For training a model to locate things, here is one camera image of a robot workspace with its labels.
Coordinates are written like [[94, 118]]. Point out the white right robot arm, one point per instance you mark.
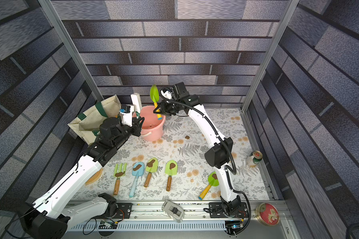
[[219, 156]]

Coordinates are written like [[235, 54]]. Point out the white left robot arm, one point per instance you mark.
[[47, 217]]

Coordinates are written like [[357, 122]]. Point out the round red gold tin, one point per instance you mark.
[[267, 214]]

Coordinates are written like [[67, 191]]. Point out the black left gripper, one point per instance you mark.
[[137, 128]]

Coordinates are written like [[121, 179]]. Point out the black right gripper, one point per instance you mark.
[[163, 107]]

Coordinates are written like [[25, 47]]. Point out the cream canvas tote bag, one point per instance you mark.
[[86, 125]]

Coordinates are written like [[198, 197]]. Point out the green shovel brown handle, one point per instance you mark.
[[171, 170]]

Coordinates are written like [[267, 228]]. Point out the blue trowel with soil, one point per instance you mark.
[[137, 171]]

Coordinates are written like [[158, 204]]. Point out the pink plastic bucket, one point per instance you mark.
[[152, 129]]

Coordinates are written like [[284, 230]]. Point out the green trowel yellow blue handle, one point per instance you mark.
[[154, 95]]

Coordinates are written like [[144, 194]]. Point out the green trowel brown handle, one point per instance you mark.
[[151, 167]]

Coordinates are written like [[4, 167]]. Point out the green hand rake wooden handle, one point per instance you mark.
[[119, 171]]

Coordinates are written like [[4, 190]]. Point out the orange tape roll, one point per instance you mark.
[[95, 177]]

